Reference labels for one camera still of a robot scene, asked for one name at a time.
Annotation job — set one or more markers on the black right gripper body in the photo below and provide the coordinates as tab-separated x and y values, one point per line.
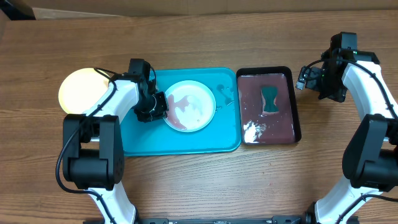
328	85

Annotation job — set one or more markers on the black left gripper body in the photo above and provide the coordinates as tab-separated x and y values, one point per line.
151	107

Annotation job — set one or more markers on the light blue plate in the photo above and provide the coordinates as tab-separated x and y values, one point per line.
192	106

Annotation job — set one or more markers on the green sponge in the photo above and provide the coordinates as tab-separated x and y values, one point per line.
269	94

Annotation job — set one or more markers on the yellow plate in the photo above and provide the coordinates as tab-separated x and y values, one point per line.
81	90

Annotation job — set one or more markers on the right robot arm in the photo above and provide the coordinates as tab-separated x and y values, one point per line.
368	170

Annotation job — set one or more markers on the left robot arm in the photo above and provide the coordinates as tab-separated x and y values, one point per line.
92	158

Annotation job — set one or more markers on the teal plastic tray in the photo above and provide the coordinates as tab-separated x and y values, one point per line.
222	134

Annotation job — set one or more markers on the black tray with red liquid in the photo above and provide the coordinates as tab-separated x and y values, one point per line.
259	128

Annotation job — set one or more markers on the cardboard sheet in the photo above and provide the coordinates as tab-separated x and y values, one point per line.
204	7

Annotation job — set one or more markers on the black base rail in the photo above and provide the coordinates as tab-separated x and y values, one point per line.
281	219

